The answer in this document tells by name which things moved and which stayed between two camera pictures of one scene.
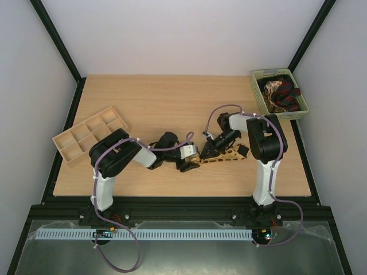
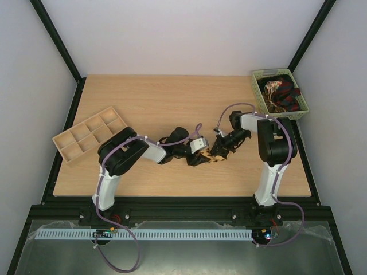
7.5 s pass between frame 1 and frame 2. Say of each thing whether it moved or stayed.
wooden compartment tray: stayed
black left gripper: moved
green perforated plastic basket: stayed
